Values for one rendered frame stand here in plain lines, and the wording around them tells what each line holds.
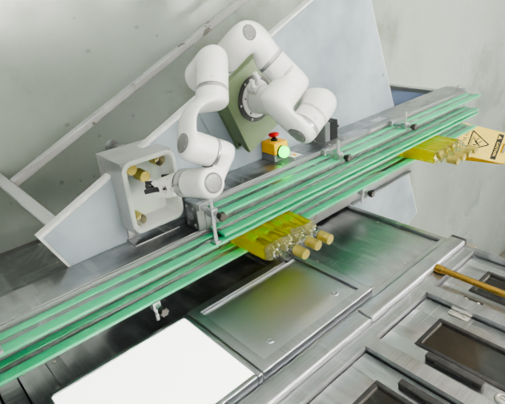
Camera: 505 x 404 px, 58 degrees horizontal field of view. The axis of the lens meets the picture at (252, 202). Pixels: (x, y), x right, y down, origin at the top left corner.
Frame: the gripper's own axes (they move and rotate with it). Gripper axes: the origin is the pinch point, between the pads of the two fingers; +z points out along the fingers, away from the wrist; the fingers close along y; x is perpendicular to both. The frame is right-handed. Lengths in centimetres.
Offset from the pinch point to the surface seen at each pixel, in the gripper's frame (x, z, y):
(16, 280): -25, 65, -35
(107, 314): -29.5, 4.7, -25.3
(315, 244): -33, -19, 34
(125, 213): -6.8, 11.3, -8.0
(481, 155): -100, 78, 342
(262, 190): -15.2, -1.3, 34.1
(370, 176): -33, 6, 98
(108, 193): 0.2, 14.0, -9.7
